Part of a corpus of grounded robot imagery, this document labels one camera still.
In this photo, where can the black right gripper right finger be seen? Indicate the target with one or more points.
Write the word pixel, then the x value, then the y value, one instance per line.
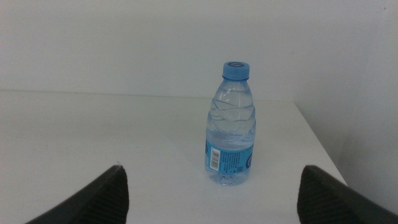
pixel 329 202

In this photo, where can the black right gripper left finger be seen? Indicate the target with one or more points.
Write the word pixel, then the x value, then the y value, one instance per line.
pixel 102 202

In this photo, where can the water bottle with blue cap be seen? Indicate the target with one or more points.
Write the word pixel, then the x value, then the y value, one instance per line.
pixel 231 130

